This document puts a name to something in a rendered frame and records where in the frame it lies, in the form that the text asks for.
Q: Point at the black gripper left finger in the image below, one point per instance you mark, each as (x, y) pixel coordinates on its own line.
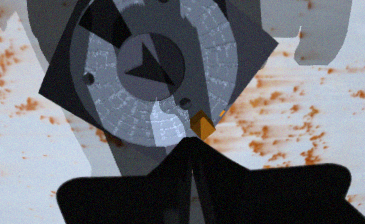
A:
(132, 199)

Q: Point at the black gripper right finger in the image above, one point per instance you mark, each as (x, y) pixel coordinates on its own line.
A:
(228, 192)

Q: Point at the light blue round flange plate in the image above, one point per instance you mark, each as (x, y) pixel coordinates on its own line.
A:
(204, 36)

